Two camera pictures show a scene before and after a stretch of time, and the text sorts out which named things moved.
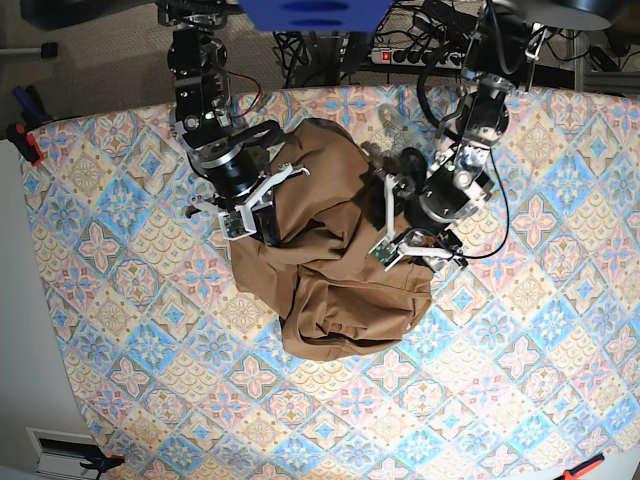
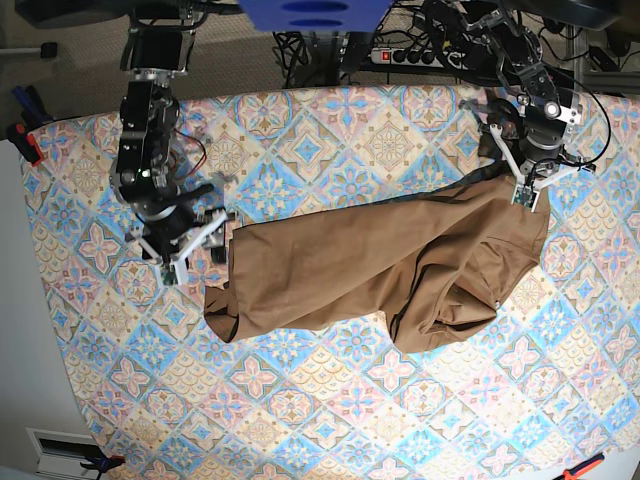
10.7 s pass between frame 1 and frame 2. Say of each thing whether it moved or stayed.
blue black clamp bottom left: stayed
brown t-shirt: moved
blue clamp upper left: stayed
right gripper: moved
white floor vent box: stayed
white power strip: stayed
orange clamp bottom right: stayed
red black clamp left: stayed
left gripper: moved
